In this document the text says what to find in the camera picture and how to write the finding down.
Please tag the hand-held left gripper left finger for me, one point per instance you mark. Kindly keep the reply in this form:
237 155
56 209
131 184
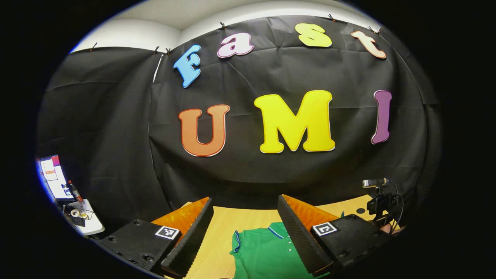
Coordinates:
193 236

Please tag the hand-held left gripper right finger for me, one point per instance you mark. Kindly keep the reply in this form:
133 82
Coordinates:
298 236

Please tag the green T-shirt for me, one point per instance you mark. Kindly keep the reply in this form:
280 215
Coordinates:
263 252

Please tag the black backdrop cloth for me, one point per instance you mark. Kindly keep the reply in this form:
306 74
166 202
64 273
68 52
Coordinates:
248 174

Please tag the white side table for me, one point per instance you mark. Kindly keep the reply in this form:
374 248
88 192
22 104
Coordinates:
91 223

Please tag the white tape roll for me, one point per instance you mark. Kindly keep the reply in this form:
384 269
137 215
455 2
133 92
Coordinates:
74 212

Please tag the red marker pen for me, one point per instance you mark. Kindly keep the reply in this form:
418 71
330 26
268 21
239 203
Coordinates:
75 190

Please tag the computer monitor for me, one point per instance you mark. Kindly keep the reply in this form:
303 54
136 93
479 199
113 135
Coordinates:
54 178

